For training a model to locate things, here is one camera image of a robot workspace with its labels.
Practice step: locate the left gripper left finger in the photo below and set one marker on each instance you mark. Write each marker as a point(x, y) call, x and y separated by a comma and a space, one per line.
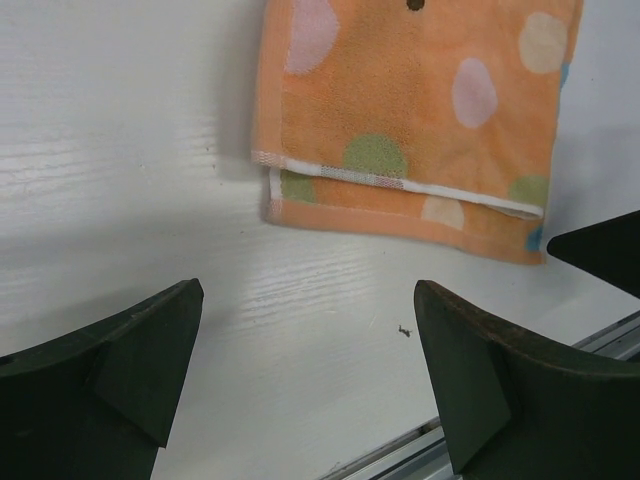
point(99, 402)

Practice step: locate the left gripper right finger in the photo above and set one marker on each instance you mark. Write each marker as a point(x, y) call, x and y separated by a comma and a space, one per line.
point(514, 404)

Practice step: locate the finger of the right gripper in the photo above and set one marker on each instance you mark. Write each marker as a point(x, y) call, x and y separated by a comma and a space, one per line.
point(608, 250)

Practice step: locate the orange patterned towel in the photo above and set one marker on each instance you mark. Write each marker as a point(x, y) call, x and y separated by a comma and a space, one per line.
point(431, 120)

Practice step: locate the aluminium mounting rail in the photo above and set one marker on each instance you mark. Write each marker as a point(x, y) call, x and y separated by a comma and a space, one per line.
point(423, 453)

